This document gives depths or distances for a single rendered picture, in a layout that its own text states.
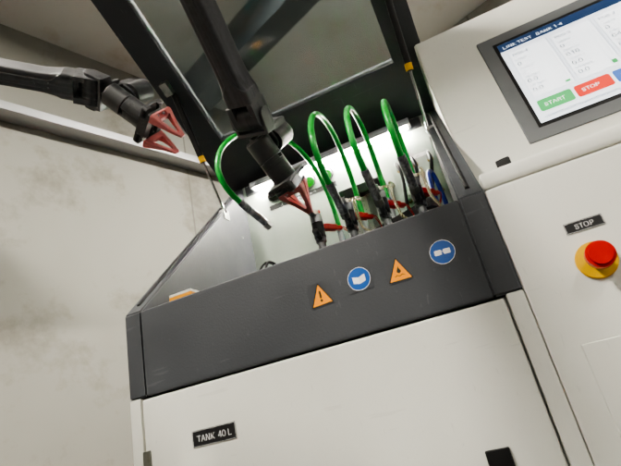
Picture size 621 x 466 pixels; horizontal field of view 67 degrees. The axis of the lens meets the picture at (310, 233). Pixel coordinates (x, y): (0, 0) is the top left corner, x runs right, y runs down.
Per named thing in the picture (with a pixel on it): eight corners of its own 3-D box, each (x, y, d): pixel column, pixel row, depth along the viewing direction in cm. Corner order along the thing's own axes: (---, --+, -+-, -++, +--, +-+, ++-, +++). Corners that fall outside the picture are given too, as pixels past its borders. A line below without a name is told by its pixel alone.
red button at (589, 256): (588, 277, 60) (571, 240, 62) (584, 284, 63) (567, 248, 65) (632, 265, 58) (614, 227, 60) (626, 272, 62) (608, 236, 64)
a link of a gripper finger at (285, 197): (326, 197, 111) (303, 165, 108) (319, 210, 105) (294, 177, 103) (305, 209, 114) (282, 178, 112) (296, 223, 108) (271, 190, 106)
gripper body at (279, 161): (307, 168, 109) (287, 142, 107) (293, 187, 101) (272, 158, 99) (286, 181, 112) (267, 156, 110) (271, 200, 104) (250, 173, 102)
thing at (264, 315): (146, 396, 85) (140, 311, 91) (163, 396, 89) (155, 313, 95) (493, 297, 67) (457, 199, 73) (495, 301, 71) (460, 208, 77)
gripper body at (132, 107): (156, 135, 116) (131, 117, 116) (165, 102, 109) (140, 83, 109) (139, 145, 111) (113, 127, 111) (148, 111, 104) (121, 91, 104)
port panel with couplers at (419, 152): (415, 249, 125) (383, 152, 137) (418, 251, 128) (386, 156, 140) (464, 233, 122) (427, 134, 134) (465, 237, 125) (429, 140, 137)
